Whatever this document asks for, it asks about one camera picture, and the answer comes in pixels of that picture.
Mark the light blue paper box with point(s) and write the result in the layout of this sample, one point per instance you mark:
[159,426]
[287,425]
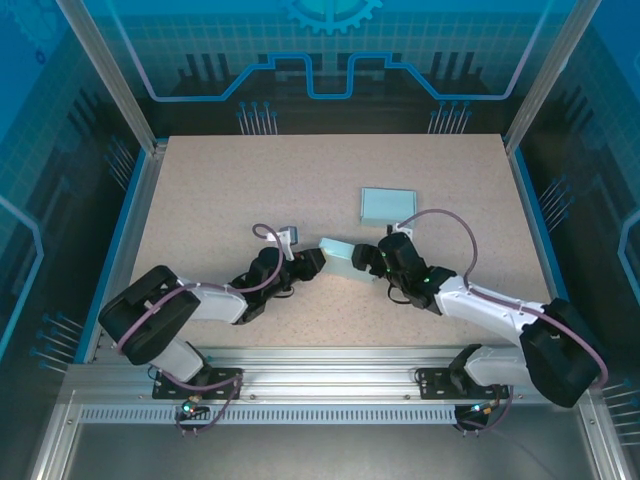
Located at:
[337,252]
[387,205]

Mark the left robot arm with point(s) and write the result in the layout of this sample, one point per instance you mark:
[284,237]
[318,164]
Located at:
[145,310]

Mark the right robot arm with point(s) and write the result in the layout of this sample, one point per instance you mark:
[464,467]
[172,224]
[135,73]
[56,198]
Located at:
[560,350]

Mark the blue table edge strip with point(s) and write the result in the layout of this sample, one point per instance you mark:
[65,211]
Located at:
[537,220]
[123,220]

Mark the power connector with lights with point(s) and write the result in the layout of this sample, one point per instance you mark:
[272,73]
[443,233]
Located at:
[482,409]
[189,407]

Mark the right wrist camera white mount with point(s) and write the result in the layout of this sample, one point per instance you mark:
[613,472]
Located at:
[402,231]

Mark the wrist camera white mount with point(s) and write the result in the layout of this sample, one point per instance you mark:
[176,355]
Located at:
[402,231]
[292,235]

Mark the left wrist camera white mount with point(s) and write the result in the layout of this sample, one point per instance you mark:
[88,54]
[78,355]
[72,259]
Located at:
[292,235]

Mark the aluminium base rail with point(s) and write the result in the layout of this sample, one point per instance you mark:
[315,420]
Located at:
[325,375]

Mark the aluminium table side rail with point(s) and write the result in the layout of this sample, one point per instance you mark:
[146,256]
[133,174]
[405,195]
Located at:
[140,210]

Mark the aluminium frame post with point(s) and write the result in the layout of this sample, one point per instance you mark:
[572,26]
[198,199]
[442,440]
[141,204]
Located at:
[543,85]
[121,85]

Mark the aluminium lower frame rail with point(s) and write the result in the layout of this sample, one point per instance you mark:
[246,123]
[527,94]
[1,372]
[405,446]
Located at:
[52,440]
[605,445]

